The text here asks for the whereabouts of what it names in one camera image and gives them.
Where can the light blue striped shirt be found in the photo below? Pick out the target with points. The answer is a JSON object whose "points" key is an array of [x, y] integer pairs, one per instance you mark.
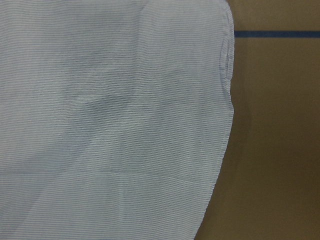
{"points": [[115, 116]]}

